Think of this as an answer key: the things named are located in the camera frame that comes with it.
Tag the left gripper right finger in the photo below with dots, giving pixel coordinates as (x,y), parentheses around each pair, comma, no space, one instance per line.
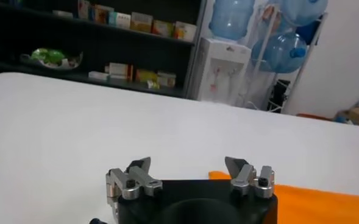
(249,179)

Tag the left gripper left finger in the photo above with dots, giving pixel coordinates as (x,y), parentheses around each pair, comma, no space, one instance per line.
(130,184)

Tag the orange t-shirt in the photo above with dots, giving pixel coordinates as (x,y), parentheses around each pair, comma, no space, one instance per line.
(319,204)

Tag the small yellow green box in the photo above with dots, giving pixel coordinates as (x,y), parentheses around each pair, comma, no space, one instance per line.
(153,84)

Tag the green yellow medicine box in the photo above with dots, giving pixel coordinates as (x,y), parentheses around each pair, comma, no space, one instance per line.
(145,76)

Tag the white green medicine box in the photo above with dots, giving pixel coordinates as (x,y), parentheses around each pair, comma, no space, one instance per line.
(167,79)

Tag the white water dispenser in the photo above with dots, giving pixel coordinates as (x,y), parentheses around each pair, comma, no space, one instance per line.
(222,70)

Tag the white red medicine box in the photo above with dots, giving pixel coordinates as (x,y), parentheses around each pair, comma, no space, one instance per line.
(119,71)

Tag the flat white medicine box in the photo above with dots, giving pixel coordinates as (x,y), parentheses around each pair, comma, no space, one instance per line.
(98,75)

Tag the white metal jug rack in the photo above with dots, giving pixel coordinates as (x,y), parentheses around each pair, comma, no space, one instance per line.
(301,74)

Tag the blue water jug blue cap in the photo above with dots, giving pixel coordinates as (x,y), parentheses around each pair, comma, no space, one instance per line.
(304,12)
(276,54)

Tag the black shelf unit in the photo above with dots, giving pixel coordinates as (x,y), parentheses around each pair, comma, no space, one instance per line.
(154,54)

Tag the bowl with green packets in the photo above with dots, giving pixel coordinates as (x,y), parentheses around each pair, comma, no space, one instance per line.
(51,58)

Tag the labelled blue water jug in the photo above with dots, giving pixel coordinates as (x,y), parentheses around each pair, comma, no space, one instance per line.
(231,18)

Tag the teal white medicine box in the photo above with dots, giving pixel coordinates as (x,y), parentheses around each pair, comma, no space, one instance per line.
(120,20)

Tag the tilted white medicine box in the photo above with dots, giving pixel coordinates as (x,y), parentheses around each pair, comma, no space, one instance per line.
(83,9)

